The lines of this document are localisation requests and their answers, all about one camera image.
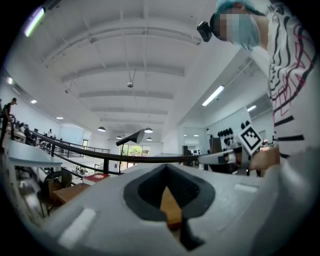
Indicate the teal hair cap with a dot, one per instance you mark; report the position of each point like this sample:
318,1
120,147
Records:
225,3

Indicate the glass entrance doors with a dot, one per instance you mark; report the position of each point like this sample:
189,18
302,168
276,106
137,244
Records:
136,150

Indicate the black head camera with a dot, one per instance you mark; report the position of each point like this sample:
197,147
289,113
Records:
205,31

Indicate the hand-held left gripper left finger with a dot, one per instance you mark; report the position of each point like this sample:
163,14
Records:
105,225

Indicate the person's striped shirt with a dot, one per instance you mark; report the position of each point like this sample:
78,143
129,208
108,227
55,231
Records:
287,75

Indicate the hanging ceiling dome device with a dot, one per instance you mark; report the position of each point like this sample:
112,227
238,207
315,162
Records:
130,84

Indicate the row of black wall items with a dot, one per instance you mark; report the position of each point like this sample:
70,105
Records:
226,132

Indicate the ceiling strip light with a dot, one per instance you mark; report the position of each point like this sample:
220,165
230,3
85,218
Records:
34,22
251,108
213,95

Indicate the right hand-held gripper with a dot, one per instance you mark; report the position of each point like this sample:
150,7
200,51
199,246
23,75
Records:
246,150

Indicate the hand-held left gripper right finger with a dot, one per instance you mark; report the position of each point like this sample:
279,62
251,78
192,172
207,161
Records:
225,212

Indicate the black round-backed chair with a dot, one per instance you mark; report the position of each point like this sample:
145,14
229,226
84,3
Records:
65,178

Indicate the red hardcover book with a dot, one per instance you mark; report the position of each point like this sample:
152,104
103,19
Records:
96,178

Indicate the blue face mask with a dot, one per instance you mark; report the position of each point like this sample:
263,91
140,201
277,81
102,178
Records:
247,35

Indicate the person's right forearm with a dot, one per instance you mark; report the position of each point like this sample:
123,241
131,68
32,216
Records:
266,157

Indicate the black balcony railing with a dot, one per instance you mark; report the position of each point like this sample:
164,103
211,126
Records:
82,150

